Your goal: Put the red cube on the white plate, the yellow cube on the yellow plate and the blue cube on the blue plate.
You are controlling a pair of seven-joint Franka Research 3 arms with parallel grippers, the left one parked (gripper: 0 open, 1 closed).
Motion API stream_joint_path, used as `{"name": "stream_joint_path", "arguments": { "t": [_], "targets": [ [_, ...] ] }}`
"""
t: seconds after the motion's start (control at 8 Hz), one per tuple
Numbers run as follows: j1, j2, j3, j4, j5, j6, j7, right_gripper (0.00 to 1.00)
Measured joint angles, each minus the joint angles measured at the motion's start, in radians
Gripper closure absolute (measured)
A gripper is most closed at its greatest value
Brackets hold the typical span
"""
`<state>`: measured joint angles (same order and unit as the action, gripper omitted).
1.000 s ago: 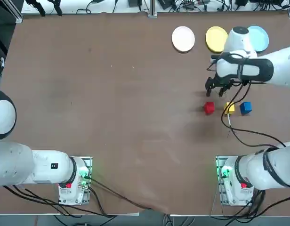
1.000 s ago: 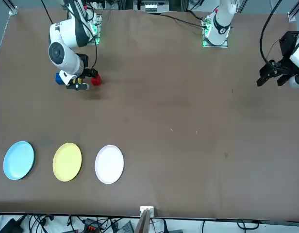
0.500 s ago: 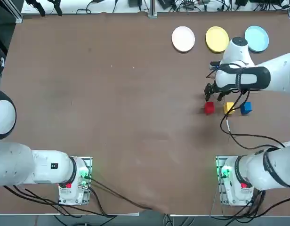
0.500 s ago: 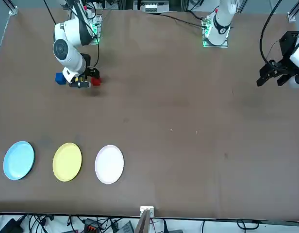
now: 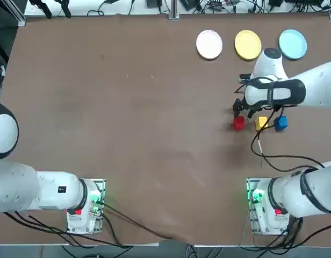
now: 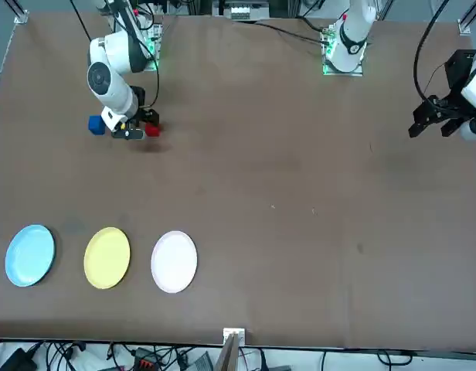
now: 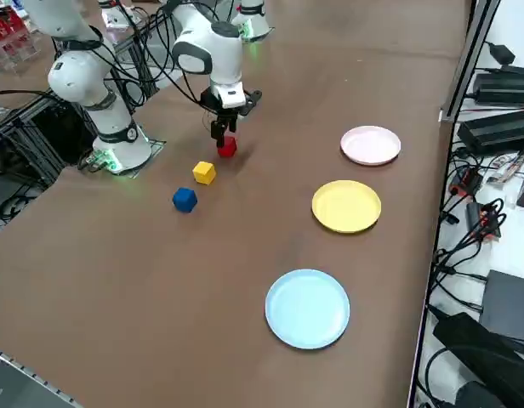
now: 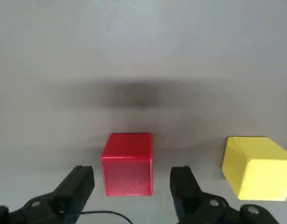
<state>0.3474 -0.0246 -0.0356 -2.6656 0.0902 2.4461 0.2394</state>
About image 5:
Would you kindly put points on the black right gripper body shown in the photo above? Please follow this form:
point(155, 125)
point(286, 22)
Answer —
point(251, 108)

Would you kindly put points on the yellow cube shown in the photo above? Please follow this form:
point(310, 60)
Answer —
point(260, 123)

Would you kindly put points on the red cube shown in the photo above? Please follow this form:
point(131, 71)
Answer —
point(239, 124)

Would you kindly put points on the blue cube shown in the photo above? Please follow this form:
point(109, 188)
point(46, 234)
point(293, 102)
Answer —
point(281, 124)

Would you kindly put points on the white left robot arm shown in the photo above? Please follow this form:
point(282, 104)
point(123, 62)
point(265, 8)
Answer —
point(47, 190)

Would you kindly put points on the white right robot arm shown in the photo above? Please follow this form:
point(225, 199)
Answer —
point(321, 86)

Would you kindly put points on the yellow plate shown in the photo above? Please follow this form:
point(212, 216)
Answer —
point(247, 44)

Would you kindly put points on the white plate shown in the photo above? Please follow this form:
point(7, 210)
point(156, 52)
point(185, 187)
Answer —
point(209, 44)

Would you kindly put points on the light blue plate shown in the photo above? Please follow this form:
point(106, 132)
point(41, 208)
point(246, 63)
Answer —
point(294, 43)

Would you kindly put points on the black power brick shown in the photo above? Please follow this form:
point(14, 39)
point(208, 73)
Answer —
point(189, 4)
point(154, 3)

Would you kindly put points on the black power strip orange switches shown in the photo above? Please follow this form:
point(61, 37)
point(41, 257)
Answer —
point(222, 2)

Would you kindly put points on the dark grey flat box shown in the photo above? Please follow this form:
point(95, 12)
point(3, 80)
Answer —
point(275, 2)

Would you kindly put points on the aluminium frame rail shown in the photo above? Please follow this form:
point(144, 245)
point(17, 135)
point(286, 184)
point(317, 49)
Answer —
point(20, 21)

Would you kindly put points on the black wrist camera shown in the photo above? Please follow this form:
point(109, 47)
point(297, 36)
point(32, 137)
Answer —
point(244, 76)

